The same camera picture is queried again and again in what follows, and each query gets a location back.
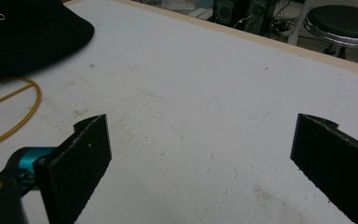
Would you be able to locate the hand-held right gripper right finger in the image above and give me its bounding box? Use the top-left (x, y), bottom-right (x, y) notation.
top-left (289, 113), bottom-right (358, 224)

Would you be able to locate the black computer tower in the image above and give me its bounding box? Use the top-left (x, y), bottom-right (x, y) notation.
top-left (213, 0), bottom-right (278, 35)

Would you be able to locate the yellow cord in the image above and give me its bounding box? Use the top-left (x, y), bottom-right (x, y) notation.
top-left (0, 76), bottom-right (42, 153)

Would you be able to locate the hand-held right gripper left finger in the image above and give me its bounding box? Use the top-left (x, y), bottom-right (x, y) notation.
top-left (33, 113), bottom-right (113, 224)

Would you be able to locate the tangle of black cables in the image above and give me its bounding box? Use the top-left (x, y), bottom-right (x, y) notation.
top-left (268, 0), bottom-right (299, 40)

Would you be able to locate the black round stool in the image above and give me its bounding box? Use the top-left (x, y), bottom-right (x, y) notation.
top-left (303, 4), bottom-right (358, 60)

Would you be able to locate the black bucket hat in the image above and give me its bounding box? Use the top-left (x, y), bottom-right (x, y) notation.
top-left (0, 0), bottom-right (96, 81)

